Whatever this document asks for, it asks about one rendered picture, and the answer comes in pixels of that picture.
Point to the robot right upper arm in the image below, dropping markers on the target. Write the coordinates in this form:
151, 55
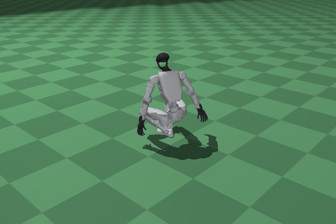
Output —
186, 83

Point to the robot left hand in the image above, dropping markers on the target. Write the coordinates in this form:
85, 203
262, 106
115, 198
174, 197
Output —
141, 126

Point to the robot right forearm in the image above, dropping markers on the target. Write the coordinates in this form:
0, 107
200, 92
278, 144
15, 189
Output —
195, 100

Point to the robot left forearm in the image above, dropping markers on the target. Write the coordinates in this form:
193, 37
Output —
144, 110

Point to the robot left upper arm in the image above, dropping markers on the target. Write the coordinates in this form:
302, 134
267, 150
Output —
151, 82

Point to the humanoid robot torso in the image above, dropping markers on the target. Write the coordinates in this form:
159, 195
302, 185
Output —
170, 88

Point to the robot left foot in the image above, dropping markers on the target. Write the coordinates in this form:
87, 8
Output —
169, 134

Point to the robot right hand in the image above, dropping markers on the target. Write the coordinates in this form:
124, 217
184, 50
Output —
202, 113

